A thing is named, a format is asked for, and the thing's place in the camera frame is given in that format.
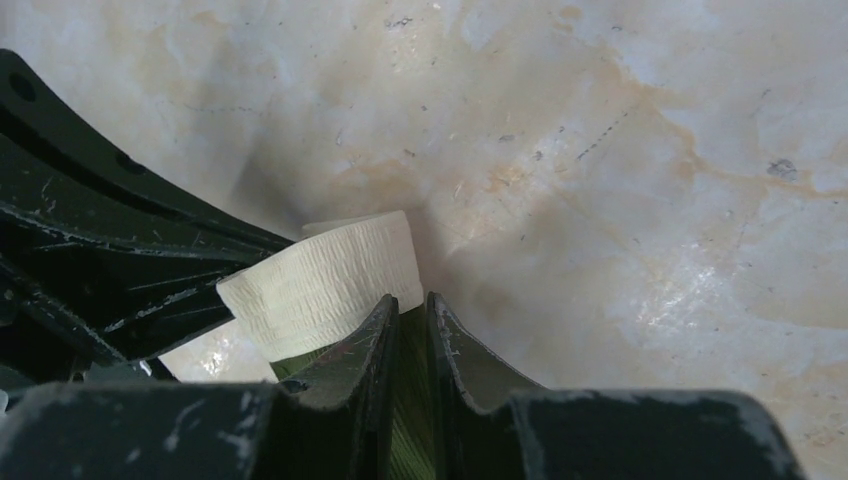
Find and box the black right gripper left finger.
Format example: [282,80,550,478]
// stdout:
[1,296,399,479]

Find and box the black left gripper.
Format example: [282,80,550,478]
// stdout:
[1,138,279,390]

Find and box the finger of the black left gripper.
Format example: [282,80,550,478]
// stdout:
[1,49,293,252]

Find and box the dark green underwear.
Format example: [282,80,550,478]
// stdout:
[216,210,436,479]

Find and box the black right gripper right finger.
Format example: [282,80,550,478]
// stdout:
[427,293,805,479]

